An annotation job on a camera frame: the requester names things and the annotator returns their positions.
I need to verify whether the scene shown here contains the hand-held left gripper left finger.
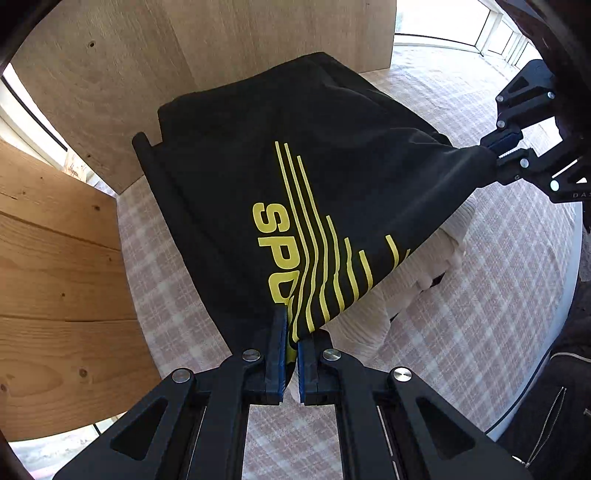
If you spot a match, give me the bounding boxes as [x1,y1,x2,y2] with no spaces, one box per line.
[52,307,289,480]

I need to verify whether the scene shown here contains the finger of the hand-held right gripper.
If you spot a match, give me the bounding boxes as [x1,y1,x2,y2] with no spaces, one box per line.
[493,147,586,193]
[480,61,560,149]

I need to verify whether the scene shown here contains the black pants with yellow print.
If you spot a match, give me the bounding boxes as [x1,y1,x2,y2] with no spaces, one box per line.
[131,52,497,365]

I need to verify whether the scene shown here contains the pink plaid blanket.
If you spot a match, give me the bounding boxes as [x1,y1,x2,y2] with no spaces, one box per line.
[92,44,580,480]

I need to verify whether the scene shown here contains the pine plank board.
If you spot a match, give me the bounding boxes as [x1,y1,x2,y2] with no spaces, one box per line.
[0,138,162,441]

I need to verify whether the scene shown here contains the person's dark zipper jacket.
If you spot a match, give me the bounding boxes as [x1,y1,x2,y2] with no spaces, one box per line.
[496,323,591,480]

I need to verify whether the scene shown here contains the light wood panel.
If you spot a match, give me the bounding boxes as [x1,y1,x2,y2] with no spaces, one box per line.
[11,0,398,195]

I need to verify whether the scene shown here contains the beige folded cardigan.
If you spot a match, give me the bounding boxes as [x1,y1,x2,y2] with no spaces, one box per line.
[323,194,476,365]

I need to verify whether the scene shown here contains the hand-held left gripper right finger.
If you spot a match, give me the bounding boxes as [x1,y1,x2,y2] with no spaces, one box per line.
[297,332,536,480]

